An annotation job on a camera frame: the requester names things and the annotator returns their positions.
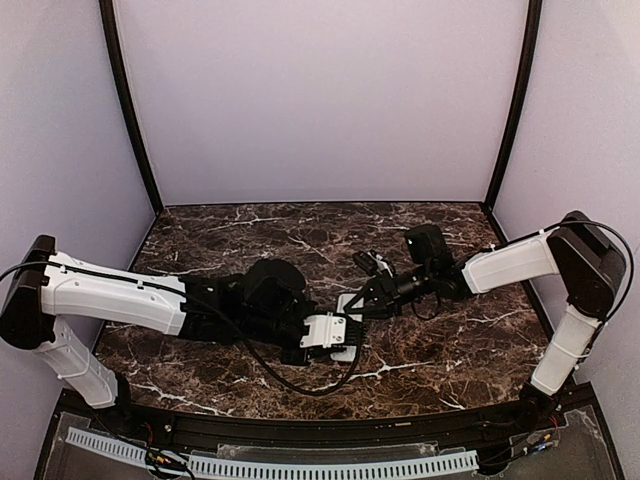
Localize white remote control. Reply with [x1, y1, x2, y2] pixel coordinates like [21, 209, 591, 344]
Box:
[330, 293, 364, 363]

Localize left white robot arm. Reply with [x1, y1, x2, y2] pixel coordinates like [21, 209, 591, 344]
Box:
[1, 235, 364, 411]

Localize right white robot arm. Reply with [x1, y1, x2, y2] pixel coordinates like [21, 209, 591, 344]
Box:
[338, 211, 633, 431]

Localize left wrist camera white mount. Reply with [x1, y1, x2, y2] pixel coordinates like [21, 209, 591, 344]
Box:
[300, 313, 347, 349]

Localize black front rail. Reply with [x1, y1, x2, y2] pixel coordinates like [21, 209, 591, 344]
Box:
[123, 403, 522, 449]

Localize centre grey cable duct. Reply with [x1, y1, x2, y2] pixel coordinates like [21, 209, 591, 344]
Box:
[187, 448, 480, 479]

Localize grey cable duct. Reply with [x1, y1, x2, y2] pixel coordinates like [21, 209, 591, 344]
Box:
[65, 427, 146, 467]
[187, 448, 480, 479]

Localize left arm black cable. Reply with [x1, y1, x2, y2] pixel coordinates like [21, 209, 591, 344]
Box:
[184, 299, 361, 397]

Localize left grey cable duct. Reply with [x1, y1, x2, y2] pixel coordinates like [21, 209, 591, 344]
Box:
[65, 427, 146, 467]

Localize right black frame post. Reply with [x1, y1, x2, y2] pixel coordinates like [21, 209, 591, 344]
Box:
[484, 0, 543, 211]

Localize black frame post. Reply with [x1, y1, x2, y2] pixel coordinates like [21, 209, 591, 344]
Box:
[98, 0, 164, 216]
[484, 0, 543, 211]

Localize left black frame post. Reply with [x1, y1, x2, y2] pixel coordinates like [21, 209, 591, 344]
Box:
[98, 0, 164, 216]

